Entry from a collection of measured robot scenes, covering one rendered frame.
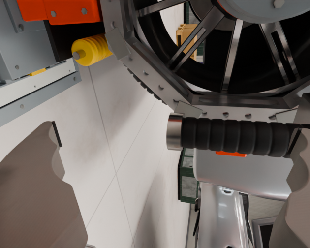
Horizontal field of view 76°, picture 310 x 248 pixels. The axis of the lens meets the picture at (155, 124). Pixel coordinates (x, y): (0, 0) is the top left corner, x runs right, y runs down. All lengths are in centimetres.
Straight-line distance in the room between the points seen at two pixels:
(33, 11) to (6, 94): 45
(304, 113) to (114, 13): 35
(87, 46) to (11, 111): 52
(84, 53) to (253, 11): 35
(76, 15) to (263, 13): 34
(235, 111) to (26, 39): 66
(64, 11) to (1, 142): 67
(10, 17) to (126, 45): 42
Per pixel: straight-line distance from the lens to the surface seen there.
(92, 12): 45
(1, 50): 73
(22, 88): 95
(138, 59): 43
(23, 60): 77
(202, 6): 87
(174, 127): 21
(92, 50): 48
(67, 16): 48
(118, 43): 44
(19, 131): 106
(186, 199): 749
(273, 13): 26
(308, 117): 28
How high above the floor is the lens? 79
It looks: 14 degrees down
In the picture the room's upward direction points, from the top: 94 degrees clockwise
